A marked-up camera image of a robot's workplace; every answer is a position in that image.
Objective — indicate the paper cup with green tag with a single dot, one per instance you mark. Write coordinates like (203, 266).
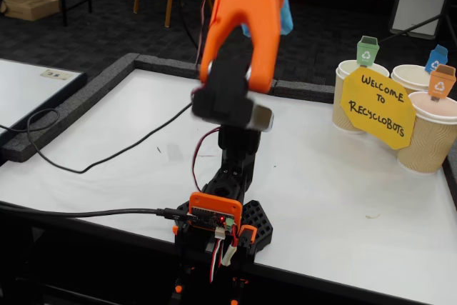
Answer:
(339, 105)

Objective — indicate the short black foam strip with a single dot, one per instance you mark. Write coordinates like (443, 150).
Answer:
(303, 90)

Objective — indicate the green recycling bin tag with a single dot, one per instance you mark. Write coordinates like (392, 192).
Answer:
(367, 51)

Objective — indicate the orange and black robot arm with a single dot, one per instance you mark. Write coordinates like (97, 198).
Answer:
(242, 15)

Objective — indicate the yellow welcome sign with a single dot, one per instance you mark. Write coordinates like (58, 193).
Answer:
(378, 112)

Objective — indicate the black robot base with clamps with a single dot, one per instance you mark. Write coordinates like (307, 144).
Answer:
(258, 219)

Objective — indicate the cardboard box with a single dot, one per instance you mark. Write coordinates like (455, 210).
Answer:
(30, 6)

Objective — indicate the blue recycling bin tag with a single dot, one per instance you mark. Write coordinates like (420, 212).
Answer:
(435, 58)

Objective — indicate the blue paper ball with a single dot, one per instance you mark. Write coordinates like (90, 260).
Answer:
(287, 19)

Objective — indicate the small paper label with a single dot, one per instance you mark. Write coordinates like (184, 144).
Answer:
(57, 74)

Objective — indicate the paper cup with blue tag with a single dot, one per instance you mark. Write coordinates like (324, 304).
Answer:
(410, 76)

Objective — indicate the orange recycling bin tag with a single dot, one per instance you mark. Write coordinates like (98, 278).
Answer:
(441, 83)

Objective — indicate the orange controller board housing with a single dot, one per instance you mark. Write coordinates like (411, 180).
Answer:
(214, 208)

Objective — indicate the long black foam strip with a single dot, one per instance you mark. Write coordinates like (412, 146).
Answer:
(71, 105)
(160, 64)

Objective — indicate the paper cup with orange tag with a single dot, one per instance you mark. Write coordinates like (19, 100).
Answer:
(428, 140)

